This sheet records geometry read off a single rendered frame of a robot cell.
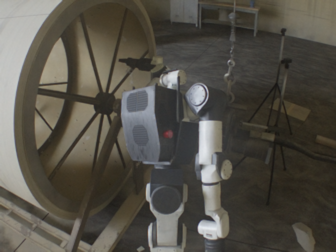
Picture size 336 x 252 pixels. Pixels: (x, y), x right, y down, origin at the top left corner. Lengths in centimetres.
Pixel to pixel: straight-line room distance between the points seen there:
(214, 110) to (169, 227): 64
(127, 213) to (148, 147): 109
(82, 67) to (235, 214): 208
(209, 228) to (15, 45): 123
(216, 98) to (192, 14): 796
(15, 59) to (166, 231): 113
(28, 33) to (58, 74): 192
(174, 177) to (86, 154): 174
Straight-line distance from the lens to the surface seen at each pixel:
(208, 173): 109
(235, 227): 232
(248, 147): 166
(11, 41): 150
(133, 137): 117
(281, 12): 948
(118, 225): 207
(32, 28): 143
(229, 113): 158
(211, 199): 112
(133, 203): 220
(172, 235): 147
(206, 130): 108
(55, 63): 331
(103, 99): 190
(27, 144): 143
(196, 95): 106
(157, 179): 112
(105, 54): 281
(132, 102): 116
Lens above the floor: 180
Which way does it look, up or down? 32 degrees down
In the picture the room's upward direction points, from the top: straight up
